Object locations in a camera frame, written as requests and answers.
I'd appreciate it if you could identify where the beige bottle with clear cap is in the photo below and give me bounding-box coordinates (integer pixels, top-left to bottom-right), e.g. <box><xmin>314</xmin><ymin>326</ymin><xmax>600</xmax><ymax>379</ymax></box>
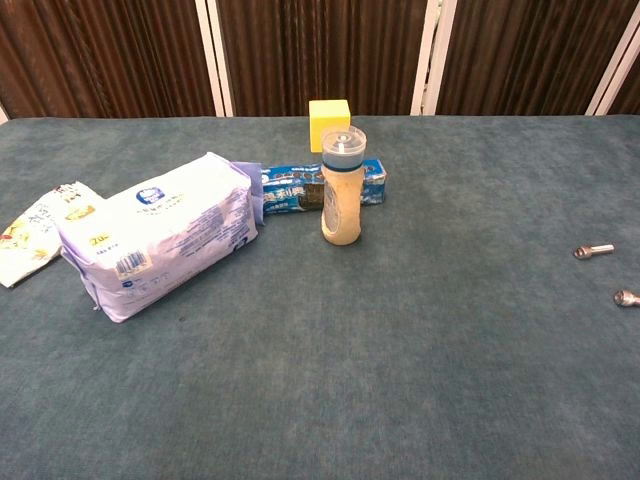
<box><xmin>320</xmin><ymin>125</ymin><xmax>368</xmax><ymax>247</ymax></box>

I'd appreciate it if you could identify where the blue cookie box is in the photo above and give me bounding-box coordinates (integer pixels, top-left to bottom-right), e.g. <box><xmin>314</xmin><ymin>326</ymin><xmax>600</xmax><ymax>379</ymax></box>
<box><xmin>257</xmin><ymin>158</ymin><xmax>391</xmax><ymax>216</ymax></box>

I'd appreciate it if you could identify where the yellow cube block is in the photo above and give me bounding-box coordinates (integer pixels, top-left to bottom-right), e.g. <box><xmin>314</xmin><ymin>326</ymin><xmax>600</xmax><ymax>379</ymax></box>
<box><xmin>308</xmin><ymin>98</ymin><xmax>352</xmax><ymax>154</ymax></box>

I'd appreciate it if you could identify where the purple white tissue pack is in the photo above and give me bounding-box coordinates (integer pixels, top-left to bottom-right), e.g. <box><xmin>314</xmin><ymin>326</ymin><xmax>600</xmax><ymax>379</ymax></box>
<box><xmin>56</xmin><ymin>151</ymin><xmax>265</xmax><ymax>324</ymax></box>

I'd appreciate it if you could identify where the brown white-framed screen panel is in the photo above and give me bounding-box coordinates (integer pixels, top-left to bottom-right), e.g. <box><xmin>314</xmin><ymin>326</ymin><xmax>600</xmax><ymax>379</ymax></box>
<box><xmin>422</xmin><ymin>0</ymin><xmax>640</xmax><ymax>117</ymax></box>
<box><xmin>207</xmin><ymin>0</ymin><xmax>444</xmax><ymax>118</ymax></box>
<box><xmin>599</xmin><ymin>42</ymin><xmax>640</xmax><ymax>117</ymax></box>
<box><xmin>0</xmin><ymin>0</ymin><xmax>224</xmax><ymax>125</ymax></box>

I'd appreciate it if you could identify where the white yellow snack bag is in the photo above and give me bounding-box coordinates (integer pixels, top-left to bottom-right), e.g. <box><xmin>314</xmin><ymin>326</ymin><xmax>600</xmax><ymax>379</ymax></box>
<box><xmin>0</xmin><ymin>180</ymin><xmax>105</xmax><ymax>289</ymax></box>

